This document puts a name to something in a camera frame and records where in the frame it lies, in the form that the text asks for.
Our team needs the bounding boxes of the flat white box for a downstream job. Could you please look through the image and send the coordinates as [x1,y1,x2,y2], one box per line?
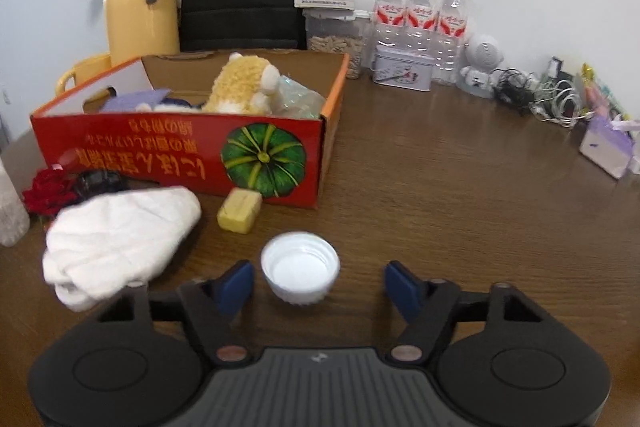
[294,0,357,10]

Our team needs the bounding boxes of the tan and white plush toy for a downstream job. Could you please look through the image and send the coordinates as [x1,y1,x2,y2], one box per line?
[201,52,281,116]

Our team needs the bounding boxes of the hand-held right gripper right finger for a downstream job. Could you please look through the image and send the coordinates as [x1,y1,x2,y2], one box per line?
[384,259,546,365]

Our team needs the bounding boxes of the clear water bottle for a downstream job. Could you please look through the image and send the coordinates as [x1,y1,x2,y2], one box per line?
[434,0,471,85]
[372,0,407,58]
[405,0,441,58]

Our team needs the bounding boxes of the purple drawstring pouch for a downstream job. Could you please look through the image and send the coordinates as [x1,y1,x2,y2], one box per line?
[99,89,171,112]

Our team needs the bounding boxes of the white bottle cap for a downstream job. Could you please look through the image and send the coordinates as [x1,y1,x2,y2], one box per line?
[260,232,341,306]

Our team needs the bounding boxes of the clear plastic container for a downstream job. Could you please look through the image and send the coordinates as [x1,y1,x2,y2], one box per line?
[0,154,31,248]

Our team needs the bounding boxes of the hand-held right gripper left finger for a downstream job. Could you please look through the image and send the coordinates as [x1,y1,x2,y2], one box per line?
[97,259,256,365]

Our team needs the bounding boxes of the iridescent plastic bag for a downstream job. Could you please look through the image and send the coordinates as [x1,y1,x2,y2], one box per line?
[272,74,327,120]

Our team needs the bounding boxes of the colourful snack packets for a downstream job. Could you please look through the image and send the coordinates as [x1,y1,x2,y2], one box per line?
[580,63,628,120]

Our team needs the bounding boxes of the red artificial flower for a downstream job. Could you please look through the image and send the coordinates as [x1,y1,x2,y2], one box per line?
[21,166,78,220]

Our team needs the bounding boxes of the yellow mug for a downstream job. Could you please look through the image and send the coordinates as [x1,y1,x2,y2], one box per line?
[55,53,113,95]

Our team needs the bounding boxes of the purple tissue box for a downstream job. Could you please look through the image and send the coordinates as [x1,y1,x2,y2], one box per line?
[579,114,640,180]

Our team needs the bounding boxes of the yellow block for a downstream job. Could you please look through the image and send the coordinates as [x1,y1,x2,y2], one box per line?
[216,188,263,235]

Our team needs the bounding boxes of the white towel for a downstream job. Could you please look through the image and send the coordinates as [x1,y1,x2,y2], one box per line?
[41,186,202,313]

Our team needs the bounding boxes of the clear jar of seeds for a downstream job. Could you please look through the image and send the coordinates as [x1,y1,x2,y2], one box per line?
[305,9,371,80]

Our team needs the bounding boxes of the tangle of cables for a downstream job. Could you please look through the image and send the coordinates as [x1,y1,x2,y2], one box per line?
[492,57,596,128]

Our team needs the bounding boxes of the navy blue zip case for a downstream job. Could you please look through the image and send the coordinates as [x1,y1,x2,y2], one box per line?
[150,96,206,112]

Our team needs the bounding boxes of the red cardboard box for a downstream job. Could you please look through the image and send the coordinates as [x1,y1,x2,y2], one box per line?
[30,51,351,210]

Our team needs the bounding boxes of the printed metal tin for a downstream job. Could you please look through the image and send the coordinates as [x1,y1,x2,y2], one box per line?
[372,45,435,92]

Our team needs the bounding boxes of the white robot-shaped speaker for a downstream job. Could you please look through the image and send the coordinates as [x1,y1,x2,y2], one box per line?
[459,33,503,100]

